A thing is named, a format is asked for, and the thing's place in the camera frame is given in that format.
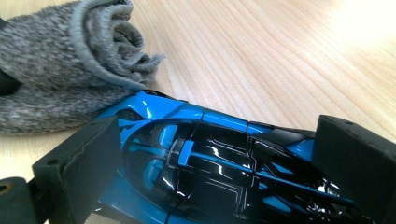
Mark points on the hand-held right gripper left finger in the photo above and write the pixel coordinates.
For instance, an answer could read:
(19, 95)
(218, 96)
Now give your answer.
(81, 174)

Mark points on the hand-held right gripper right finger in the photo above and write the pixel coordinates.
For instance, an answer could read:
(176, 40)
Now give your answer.
(358, 165)

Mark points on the grey towel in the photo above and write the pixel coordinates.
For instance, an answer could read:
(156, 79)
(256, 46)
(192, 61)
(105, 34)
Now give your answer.
(46, 56)

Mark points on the blue and black toy car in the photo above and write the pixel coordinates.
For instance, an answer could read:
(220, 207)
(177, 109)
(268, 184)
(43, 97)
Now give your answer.
(218, 168)

